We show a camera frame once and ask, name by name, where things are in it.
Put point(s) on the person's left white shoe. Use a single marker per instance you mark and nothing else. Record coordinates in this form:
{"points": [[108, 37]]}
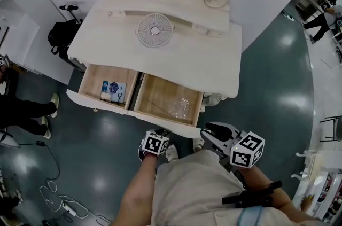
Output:
{"points": [[171, 154]]}

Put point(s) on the white round desk fan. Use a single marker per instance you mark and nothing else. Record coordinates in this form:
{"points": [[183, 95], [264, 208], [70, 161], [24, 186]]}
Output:
{"points": [[149, 38]]}

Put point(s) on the person's beige clothing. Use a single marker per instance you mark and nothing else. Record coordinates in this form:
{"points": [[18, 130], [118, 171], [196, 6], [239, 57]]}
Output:
{"points": [[192, 193]]}

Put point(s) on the person's right forearm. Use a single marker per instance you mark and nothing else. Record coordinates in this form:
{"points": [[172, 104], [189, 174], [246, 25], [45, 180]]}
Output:
{"points": [[264, 179]]}

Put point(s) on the small white round item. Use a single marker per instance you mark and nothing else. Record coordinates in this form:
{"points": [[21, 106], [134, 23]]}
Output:
{"points": [[105, 96]]}

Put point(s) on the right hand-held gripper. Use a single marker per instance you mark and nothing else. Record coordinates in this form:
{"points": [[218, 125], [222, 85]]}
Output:
{"points": [[245, 150]]}

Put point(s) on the black metal chair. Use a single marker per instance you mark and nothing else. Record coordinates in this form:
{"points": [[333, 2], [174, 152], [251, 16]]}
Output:
{"points": [[334, 128]]}

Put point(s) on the small white wooden drawer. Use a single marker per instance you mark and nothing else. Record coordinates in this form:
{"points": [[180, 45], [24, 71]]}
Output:
{"points": [[93, 78]]}

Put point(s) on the white ornate shelf unit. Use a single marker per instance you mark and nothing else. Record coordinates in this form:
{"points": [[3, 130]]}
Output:
{"points": [[320, 163]]}

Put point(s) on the black forearm-mounted device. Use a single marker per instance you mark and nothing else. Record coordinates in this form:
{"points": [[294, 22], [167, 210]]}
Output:
{"points": [[251, 195]]}

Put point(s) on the person's right white shoe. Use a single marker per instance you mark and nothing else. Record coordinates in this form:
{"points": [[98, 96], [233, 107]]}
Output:
{"points": [[198, 143]]}

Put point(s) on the person's white shoe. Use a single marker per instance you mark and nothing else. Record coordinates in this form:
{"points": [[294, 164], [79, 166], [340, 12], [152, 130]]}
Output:
{"points": [[198, 143], [171, 154]]}

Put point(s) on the large white wooden drawer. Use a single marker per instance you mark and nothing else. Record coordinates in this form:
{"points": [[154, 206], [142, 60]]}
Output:
{"points": [[157, 94]]}

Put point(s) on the blue patterned pouch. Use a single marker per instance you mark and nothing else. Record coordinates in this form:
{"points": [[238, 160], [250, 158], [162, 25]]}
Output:
{"points": [[113, 86]]}

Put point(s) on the person's left forearm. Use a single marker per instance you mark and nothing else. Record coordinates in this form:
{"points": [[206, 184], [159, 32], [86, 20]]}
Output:
{"points": [[136, 193]]}

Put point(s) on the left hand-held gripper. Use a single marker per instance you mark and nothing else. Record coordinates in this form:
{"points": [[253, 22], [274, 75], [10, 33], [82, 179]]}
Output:
{"points": [[153, 143]]}

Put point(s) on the white power strip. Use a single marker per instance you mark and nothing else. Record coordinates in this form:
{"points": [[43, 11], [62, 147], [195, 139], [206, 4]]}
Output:
{"points": [[69, 208]]}

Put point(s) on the clear plastic bag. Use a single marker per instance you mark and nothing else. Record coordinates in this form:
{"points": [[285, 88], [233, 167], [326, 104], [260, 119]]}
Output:
{"points": [[180, 108]]}

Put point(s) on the black backpack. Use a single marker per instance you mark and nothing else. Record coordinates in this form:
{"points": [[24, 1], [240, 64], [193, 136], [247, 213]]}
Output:
{"points": [[62, 35]]}

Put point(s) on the white dressing table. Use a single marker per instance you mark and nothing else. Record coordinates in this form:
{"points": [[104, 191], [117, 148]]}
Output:
{"points": [[187, 59]]}

